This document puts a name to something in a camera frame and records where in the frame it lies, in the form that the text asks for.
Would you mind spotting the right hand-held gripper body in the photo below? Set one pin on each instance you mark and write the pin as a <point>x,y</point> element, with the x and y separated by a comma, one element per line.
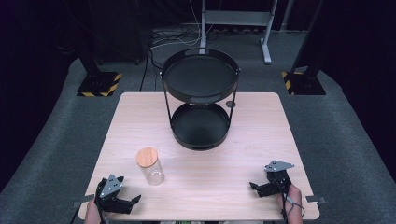
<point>278,179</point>

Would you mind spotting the small grey round disc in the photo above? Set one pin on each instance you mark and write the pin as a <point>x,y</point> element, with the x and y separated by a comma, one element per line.
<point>230,104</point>

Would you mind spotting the black stand with striped base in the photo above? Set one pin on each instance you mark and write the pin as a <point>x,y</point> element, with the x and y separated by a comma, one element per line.
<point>98,84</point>
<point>303,82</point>

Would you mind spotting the grey table edge bracket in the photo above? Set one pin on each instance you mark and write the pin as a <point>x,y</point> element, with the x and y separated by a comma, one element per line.
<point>316,199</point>
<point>82,200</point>

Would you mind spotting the person's left hand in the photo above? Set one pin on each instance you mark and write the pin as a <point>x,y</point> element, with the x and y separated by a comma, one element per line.
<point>91,214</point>

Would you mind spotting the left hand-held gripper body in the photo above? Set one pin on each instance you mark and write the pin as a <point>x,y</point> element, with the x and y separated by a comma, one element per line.
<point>109,187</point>

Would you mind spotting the glass jar with wooden lid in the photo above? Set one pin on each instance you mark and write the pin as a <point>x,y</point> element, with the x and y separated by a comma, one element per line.
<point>151,169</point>

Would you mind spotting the black two-tier round rack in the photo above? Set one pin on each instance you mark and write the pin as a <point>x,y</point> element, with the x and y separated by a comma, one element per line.
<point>199,76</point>

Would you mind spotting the person's right hand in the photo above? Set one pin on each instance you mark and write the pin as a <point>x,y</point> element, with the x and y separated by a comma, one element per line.
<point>294,205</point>

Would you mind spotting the grey metal desk frame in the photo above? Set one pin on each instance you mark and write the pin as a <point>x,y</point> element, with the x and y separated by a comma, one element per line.
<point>236,18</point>

